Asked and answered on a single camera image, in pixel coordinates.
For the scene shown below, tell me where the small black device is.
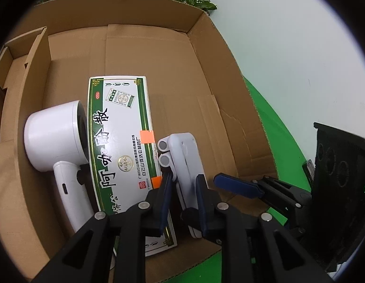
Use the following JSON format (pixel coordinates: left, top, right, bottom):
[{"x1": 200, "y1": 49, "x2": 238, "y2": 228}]
[{"x1": 302, "y1": 159, "x2": 315, "y2": 187}]

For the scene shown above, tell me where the green and white medicine box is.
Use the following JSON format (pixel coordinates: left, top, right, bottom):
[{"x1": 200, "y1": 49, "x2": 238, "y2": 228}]
[{"x1": 88, "y1": 76, "x2": 177, "y2": 257}]

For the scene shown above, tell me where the green tablecloth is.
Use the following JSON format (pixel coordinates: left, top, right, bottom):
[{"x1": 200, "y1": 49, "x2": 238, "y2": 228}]
[{"x1": 150, "y1": 77, "x2": 313, "y2": 283}]

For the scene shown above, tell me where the large cardboard box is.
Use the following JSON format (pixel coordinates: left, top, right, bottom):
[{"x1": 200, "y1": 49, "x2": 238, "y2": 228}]
[{"x1": 0, "y1": 0, "x2": 279, "y2": 283}]

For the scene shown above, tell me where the white handheld device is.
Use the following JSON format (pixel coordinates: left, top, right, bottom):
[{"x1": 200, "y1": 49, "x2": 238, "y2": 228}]
[{"x1": 157, "y1": 133, "x2": 205, "y2": 239}]

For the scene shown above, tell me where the white hair dryer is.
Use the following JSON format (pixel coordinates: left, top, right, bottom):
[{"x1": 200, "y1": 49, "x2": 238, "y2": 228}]
[{"x1": 23, "y1": 100, "x2": 96, "y2": 236}]

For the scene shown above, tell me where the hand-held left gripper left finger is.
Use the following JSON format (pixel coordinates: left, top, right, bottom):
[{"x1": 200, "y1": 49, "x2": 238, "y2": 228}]
[{"x1": 32, "y1": 171, "x2": 174, "y2": 283}]

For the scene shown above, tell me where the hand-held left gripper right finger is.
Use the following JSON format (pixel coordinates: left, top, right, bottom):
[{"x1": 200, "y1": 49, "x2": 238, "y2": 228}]
[{"x1": 197, "y1": 175, "x2": 333, "y2": 283}]

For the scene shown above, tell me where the small cardboard box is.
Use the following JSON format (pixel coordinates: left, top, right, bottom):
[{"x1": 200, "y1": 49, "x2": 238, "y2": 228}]
[{"x1": 0, "y1": 26, "x2": 51, "y2": 145}]

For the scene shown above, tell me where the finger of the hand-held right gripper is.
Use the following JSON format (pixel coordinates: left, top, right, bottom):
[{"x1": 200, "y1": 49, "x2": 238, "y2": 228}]
[{"x1": 213, "y1": 173, "x2": 313, "y2": 221}]

